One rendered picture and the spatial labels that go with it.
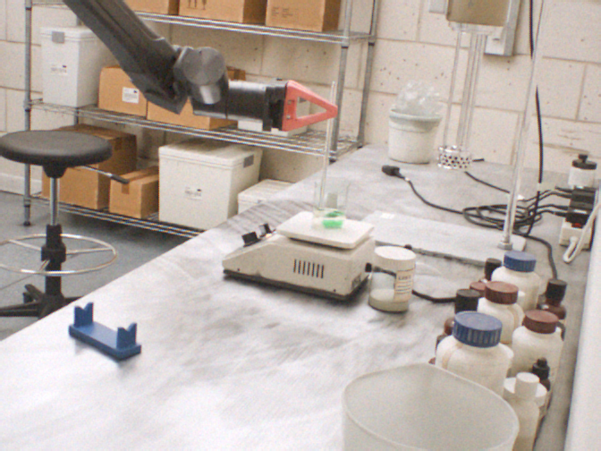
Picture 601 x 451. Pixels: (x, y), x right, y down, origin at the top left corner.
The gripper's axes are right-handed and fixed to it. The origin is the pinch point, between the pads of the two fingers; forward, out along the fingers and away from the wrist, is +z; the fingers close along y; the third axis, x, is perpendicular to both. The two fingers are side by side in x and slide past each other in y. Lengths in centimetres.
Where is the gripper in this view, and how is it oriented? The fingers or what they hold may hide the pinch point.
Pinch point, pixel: (331, 111)
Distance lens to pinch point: 123.7
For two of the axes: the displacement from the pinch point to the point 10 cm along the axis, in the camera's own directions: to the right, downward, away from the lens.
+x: -1.0, 9.6, 2.8
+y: 0.9, -2.7, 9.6
